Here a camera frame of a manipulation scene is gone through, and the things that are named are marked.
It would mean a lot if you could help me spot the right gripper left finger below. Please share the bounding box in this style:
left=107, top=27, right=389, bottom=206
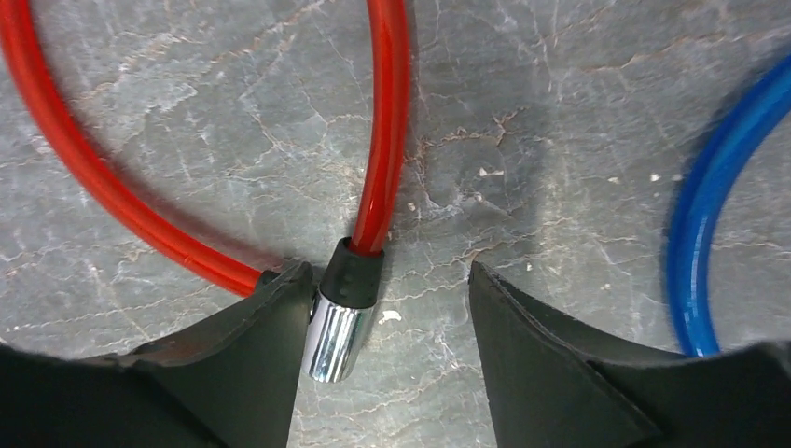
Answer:
left=1, top=262, right=313, bottom=447

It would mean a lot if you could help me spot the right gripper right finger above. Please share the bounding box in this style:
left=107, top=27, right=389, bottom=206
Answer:
left=468, top=262, right=790, bottom=447

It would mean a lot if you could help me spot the red cable lock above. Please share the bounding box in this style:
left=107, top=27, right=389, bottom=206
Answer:
left=1, top=1, right=410, bottom=383

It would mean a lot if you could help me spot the blue cable lock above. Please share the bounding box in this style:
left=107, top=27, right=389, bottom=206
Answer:
left=664, top=56, right=790, bottom=357

